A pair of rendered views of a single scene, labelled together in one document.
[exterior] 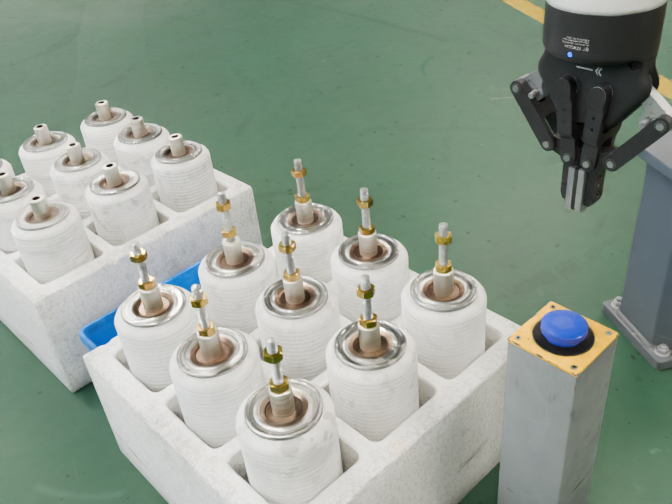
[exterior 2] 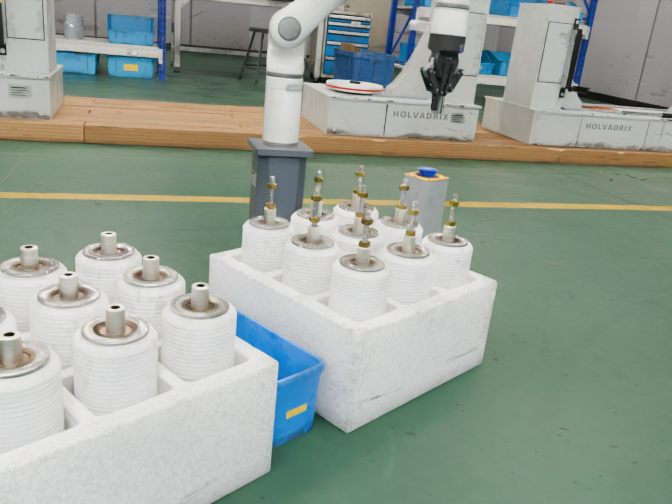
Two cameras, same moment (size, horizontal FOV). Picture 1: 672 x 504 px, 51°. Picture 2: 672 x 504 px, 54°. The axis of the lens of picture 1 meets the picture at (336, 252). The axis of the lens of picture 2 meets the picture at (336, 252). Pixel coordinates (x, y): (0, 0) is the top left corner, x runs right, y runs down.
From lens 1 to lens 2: 1.46 m
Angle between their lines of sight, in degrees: 84
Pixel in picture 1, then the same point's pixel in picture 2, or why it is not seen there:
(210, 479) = (461, 293)
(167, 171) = (137, 261)
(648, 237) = (278, 197)
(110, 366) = (372, 322)
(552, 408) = (440, 201)
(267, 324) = (378, 242)
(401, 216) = not seen: hidden behind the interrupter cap
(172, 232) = not seen: hidden behind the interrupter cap
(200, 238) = not seen: hidden behind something
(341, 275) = (332, 225)
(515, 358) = (431, 188)
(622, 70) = (455, 56)
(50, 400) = (276, 487)
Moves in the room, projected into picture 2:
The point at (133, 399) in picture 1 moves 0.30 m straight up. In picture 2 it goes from (405, 313) to (432, 129)
